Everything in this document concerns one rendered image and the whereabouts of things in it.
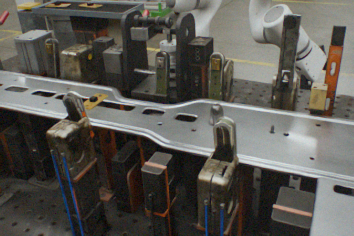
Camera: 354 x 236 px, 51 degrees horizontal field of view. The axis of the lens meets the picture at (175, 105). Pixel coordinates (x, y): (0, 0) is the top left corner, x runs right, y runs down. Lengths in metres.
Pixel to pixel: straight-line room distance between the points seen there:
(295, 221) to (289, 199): 0.05
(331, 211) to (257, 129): 0.26
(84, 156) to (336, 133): 0.55
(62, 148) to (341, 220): 0.54
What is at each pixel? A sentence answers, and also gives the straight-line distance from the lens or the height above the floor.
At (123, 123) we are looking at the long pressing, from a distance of 0.88.
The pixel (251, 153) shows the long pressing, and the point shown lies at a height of 1.00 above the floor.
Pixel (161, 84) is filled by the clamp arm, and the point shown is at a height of 1.02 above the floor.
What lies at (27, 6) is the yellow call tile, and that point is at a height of 1.16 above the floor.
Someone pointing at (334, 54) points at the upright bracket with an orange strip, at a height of 1.13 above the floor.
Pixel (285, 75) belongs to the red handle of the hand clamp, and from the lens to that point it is 0.92.
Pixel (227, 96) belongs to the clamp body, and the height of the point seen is 0.99.
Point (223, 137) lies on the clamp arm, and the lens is 0.64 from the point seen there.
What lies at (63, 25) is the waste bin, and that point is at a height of 0.46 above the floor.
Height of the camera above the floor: 1.44
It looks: 28 degrees down
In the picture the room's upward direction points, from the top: 4 degrees counter-clockwise
